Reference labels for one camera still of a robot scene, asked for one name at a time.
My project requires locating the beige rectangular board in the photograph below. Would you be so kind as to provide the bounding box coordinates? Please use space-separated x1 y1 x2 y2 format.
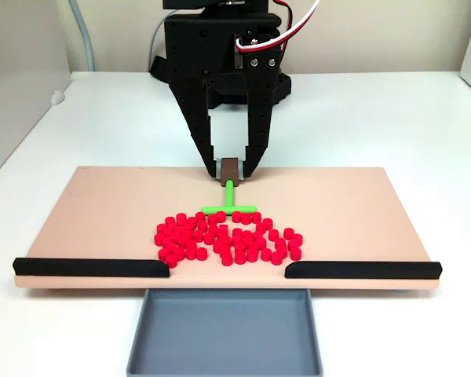
13 165 443 292

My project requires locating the black edge rail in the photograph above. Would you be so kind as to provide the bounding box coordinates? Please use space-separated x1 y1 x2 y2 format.
284 260 444 280
12 256 171 280

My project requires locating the grey shallow tray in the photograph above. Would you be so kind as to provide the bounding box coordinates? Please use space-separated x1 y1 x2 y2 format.
126 287 324 377

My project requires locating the white red black servo cable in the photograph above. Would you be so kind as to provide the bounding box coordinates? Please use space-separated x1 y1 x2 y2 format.
234 0 323 54

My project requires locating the thick grey cable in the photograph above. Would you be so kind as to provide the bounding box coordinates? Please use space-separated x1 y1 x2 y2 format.
67 0 96 73

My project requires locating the green T-shaped pusher tool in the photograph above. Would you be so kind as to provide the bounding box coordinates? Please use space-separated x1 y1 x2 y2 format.
200 156 259 216

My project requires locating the thin grey cable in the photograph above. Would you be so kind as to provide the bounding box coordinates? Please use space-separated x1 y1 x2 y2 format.
146 17 166 74

